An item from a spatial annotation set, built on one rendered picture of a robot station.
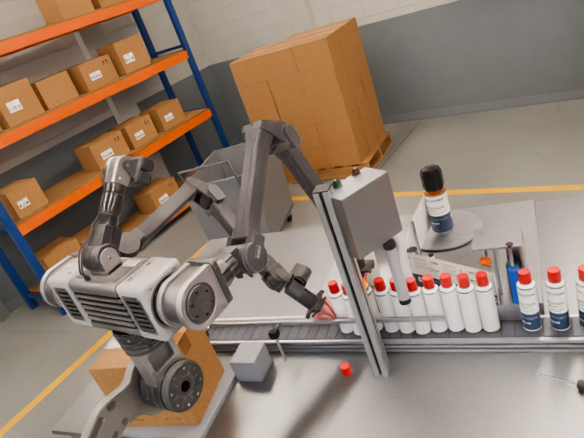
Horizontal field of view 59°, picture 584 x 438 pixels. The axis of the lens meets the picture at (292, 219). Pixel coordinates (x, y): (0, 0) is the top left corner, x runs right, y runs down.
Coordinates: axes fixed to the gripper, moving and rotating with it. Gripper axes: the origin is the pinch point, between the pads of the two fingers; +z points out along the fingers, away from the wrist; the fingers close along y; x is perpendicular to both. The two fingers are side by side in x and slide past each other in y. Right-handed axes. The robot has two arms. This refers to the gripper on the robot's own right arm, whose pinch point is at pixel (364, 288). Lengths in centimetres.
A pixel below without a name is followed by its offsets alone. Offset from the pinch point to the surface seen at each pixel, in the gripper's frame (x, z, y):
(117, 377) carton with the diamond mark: 49, -6, 69
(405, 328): 8.5, 11.1, -13.0
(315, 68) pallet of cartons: -320, -17, 120
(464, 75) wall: -448, 55, 9
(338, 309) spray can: 8.2, 2.5, 8.0
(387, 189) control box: 12.1, -41.0, -20.6
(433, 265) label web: -7.7, -1.9, -22.6
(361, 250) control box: 23.2, -29.3, -12.9
